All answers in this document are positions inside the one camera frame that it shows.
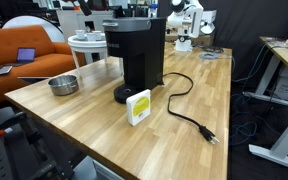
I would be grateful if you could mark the white box yellow label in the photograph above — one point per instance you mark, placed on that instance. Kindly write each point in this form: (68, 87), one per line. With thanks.
(137, 106)

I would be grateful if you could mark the white round stand black top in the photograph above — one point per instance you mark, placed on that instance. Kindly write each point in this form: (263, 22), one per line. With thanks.
(84, 46)

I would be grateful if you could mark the black metal cart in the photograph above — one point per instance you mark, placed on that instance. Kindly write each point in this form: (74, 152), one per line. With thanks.
(20, 150)

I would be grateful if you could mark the coffee pod orange red lid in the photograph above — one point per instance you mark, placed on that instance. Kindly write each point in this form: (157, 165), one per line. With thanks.
(80, 34)

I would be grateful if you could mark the black coffee maker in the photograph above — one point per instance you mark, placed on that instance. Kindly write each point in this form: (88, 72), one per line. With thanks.
(140, 53)

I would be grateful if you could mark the open laptop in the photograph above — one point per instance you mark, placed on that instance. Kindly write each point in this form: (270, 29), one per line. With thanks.
(25, 54)

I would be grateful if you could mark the wooden desk white legs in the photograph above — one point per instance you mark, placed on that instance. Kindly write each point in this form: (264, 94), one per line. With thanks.
(285, 55)

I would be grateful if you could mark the orange sofa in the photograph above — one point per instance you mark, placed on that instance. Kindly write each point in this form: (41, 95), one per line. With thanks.
(50, 61)

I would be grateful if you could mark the white background cabinet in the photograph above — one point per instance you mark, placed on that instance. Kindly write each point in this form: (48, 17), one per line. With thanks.
(70, 23)

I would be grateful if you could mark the coffee pod pink lid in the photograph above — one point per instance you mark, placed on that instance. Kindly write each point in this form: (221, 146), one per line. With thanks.
(90, 36)

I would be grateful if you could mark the black bar object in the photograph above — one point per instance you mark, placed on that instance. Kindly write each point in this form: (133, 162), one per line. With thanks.
(85, 7)

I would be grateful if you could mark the coffee pod yellow lid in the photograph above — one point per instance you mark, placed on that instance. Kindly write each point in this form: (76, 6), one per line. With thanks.
(98, 35)

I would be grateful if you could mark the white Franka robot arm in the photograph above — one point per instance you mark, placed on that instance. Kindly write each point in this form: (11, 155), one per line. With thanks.
(187, 20)

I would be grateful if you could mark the stainless steel pot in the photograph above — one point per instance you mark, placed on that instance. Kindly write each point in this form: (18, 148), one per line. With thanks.
(63, 87)

